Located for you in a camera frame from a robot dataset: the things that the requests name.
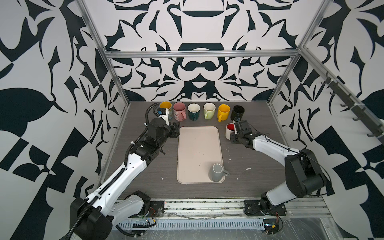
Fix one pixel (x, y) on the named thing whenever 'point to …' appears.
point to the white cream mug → (229, 128)
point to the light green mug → (209, 109)
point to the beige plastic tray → (198, 148)
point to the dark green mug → (193, 110)
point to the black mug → (237, 111)
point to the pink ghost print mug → (179, 111)
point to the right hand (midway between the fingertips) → (236, 134)
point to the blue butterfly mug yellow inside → (167, 104)
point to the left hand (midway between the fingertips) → (175, 119)
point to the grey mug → (218, 172)
